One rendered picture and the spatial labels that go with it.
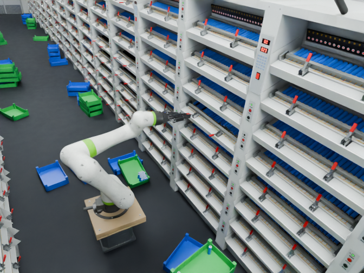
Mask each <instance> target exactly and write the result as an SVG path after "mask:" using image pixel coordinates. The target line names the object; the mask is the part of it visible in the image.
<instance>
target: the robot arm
mask: <svg viewBox="0 0 364 273"><path fill-rule="evenodd" d="M190 117H191V114H186V113H181V112H180V113H178V112H161V111H152V112H146V111H141V110H139V111H137V112H135V113H134V114H133V116H132V118H131V120H130V122H129V123H127V124H125V125H124V126H122V127H120V128H117V129H115V130H113V131H110V132H108V133H105V134H101V135H98V136H94V137H91V138H88V139H84V140H81V141H78V142H75V143H73V144H70V145H68V146H66V147H64V148H63V149H62V151H61V153H60V159H61V161H62V162H63V164H65V165H66V166H68V167H69V168H70V169H71V170H72V171H73V172H74V173H75V174H76V176H77V177H78V178H79V179H80V180H82V181H84V182H85V183H88V184H89V185H92V186H94V187H95V188H97V189H98V190H100V194H101V198H97V199H95V203H93V206H88V207H84V208H83V210H84V211H85V210H91V209H93V210H97V213H101V212H102V211H104V212H106V213H114V212H116V211H119V210H120V209H127V208H129V207H131V206H132V205H133V203H134V193H133V192H132V191H131V190H130V189H129V188H127V187H126V186H125V185H124V184H123V183H122V182H121V181H120V179H119V178H118V177H117V176H115V175H113V174H108V173H107V172H106V171H105V170H104V169H103V168H102V167H101V166H100V164H99V163H98V162H97V161H96V160H95V159H93V157H94V156H96V155H98V154H100V153H102V152H103V151H105V150H107V149H109V148H110V147H112V146H114V145H116V144H119V143H121V142H123V141H126V140H129V139H132V138H136V137H138V136H139V135H140V134H141V132H142V131H143V129H144V128H145V127H148V126H155V127H156V126H158V125H161V124H164V123H167V122H168V121H173V123H176V122H179V121H183V120H184V119H188V118H190Z"/></svg>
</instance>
